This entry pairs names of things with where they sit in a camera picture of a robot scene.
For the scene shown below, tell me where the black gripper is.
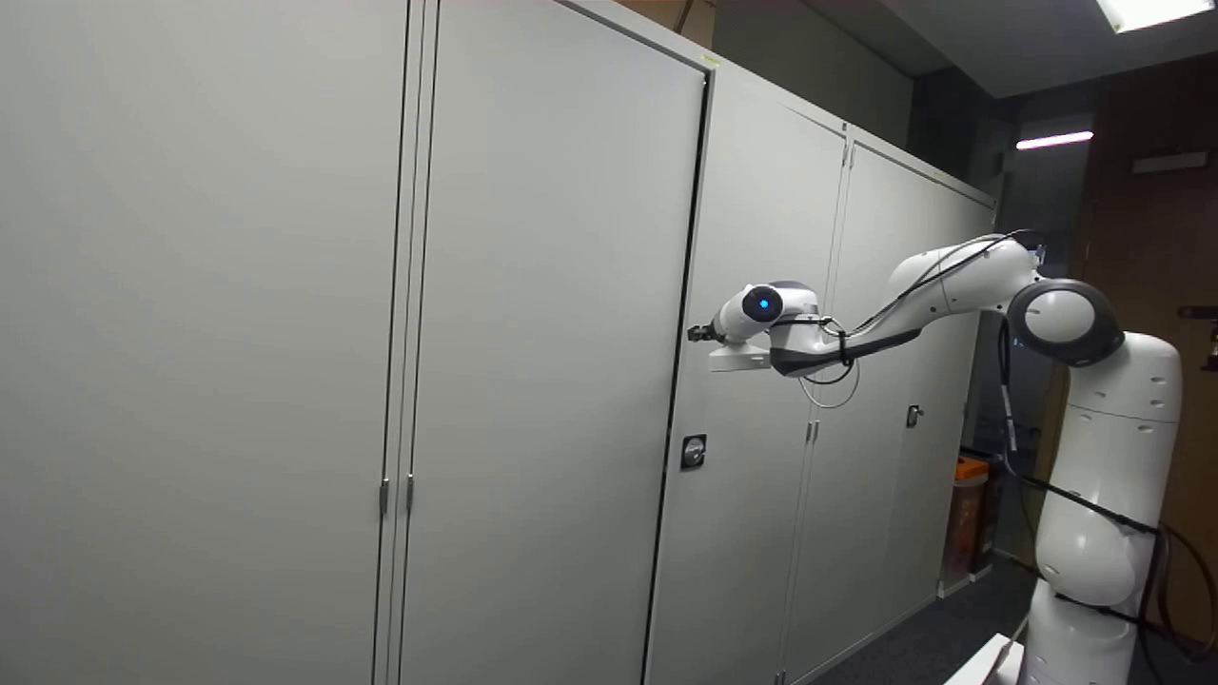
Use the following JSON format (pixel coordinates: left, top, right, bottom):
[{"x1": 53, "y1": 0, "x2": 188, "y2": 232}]
[{"x1": 683, "y1": 314, "x2": 732, "y2": 351}]

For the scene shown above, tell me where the pegboard-backed grey locker door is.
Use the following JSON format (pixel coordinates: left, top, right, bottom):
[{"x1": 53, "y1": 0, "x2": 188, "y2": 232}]
[{"x1": 638, "y1": 59, "x2": 853, "y2": 685}]

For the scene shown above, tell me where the orange bin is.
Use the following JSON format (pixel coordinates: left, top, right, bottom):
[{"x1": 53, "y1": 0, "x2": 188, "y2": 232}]
[{"x1": 949, "y1": 454, "x2": 993, "y2": 583}]

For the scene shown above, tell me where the rectangular ceiling light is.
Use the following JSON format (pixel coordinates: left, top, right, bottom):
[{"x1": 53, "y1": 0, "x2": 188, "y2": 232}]
[
  {"x1": 1010, "y1": 126, "x2": 1096, "y2": 155},
  {"x1": 1092, "y1": 0, "x2": 1218, "y2": 36}
]

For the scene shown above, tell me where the brown wooden panel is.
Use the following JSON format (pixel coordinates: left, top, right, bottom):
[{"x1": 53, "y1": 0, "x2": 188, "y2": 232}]
[{"x1": 1014, "y1": 48, "x2": 1218, "y2": 638}]

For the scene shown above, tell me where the grey sign plate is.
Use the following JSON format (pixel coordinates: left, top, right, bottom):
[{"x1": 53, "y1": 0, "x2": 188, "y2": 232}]
[{"x1": 1127, "y1": 149, "x2": 1212, "y2": 177}]

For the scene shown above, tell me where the thin black cable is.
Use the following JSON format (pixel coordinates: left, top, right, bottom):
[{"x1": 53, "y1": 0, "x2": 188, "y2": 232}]
[{"x1": 765, "y1": 232, "x2": 1019, "y2": 380}]

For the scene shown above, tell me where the thick black cable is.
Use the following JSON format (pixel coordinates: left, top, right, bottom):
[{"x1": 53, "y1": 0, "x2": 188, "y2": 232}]
[{"x1": 993, "y1": 314, "x2": 1218, "y2": 649}]

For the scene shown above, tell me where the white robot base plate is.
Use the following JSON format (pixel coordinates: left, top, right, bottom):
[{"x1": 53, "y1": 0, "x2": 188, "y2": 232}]
[{"x1": 943, "y1": 626, "x2": 1029, "y2": 685}]

